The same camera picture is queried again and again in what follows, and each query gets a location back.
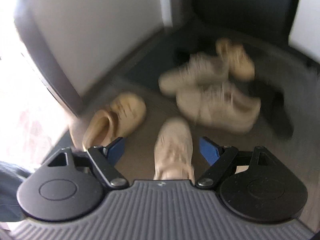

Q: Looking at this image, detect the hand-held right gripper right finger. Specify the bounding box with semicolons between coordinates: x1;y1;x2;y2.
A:
195;137;274;189

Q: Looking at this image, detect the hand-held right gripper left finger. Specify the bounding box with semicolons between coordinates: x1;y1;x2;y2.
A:
47;137;129;188

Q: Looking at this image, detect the white mesh sneaker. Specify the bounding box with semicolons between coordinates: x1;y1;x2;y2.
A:
153;117;196;181

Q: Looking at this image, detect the cream clog with brown strap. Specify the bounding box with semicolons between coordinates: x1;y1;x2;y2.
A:
215;37;256;82
82;92;147;151

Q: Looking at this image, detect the white perforated leather sneaker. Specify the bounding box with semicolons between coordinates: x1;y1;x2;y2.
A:
159;52;228;98
176;80;262;134

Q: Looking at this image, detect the black slide sandal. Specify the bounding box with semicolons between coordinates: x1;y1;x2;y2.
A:
250;74;295;140

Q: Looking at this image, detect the grey door mat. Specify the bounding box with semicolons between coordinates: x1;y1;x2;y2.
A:
56;26;320;178

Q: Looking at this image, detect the person's leg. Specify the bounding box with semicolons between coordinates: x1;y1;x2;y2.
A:
0;161;29;223

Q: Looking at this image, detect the black entrance door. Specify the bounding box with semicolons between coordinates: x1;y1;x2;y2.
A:
192;0;304;49

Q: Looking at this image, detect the white cabinet door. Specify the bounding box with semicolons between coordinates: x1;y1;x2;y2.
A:
287;0;320;64

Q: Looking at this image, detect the grey door frame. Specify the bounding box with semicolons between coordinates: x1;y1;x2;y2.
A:
165;0;198;29

